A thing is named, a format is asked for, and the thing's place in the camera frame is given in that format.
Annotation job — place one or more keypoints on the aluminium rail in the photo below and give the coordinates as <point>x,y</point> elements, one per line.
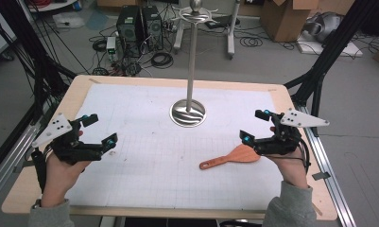
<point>329,170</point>
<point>10,160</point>

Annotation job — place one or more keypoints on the black computer tower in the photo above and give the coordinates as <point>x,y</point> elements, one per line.
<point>153,26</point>
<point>129,30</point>

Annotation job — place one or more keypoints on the white stand leg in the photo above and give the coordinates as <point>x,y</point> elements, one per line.
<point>178,31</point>
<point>232,31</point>

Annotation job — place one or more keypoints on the wooden spatula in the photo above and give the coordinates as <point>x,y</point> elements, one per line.
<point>237,156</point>

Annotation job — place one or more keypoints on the white foam board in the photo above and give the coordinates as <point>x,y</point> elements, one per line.
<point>332,48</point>

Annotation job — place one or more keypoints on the black frame poles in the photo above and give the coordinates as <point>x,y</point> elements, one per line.
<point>332,47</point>
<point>36,56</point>

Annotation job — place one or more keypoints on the metal utensil stand with hooks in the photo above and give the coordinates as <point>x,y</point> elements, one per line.
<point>192,63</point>

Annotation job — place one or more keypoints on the small white power supply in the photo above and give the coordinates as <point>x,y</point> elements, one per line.
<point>111,47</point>

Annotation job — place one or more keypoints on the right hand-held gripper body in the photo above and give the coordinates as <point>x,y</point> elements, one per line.
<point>281,143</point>

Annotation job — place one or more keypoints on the white grid mat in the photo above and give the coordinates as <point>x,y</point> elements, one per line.
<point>162,164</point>

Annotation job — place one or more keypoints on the large cardboard box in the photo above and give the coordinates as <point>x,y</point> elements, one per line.
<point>284,19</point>

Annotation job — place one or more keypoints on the black tape piece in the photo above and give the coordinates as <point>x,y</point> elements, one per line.
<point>321,176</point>

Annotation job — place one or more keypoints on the black power strip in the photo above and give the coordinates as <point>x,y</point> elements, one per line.
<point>223,22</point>

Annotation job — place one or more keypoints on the grey vacuum cleaner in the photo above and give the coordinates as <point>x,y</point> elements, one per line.
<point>324,26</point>

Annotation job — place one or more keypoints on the wrist watch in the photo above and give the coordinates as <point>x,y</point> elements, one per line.
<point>36,204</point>

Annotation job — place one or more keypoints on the person's right hand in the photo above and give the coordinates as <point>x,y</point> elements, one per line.
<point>291,170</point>

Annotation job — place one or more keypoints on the person's left hand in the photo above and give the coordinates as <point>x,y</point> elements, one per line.
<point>59,178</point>

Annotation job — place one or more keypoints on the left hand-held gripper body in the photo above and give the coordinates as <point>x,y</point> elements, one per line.
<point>56,127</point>

